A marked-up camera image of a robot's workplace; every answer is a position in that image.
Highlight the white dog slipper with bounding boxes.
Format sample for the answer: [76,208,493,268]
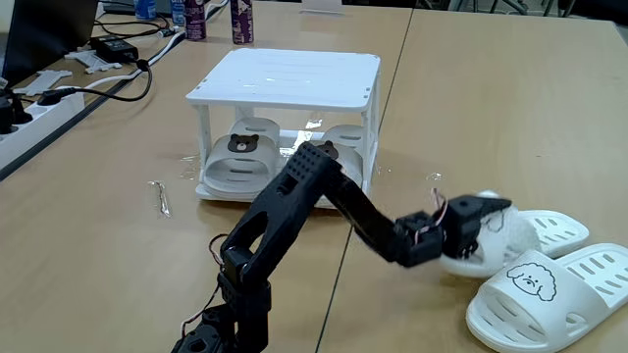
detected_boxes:
[464,242,628,353]
[439,189,591,279]

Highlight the grey bear slipper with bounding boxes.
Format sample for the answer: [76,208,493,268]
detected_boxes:
[202,116,282,196]
[313,124,368,191]

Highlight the white two-shelf shoe rack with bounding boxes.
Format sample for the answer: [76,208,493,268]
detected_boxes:
[184,47,383,210]

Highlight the white plastic rack part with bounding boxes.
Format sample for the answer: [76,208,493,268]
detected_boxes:
[13,69,74,97]
[64,48,123,76]

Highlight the white card stand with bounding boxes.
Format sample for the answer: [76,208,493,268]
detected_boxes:
[299,0,345,16]

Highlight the purple drink can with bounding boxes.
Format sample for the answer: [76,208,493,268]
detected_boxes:
[183,0,208,41]
[230,0,255,46]

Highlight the black power adapter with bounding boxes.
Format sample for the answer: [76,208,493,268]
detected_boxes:
[89,34,140,64]

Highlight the white power strip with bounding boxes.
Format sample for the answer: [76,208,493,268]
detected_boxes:
[0,90,85,171]

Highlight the black laptop screen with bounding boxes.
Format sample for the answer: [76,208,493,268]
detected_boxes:
[2,0,99,88]

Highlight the black plug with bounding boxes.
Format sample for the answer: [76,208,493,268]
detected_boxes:
[0,87,34,134]

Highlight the white cable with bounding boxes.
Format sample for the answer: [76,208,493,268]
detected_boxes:
[56,28,187,92]

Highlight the black power cable with plug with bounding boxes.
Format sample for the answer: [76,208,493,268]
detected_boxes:
[36,58,154,107]

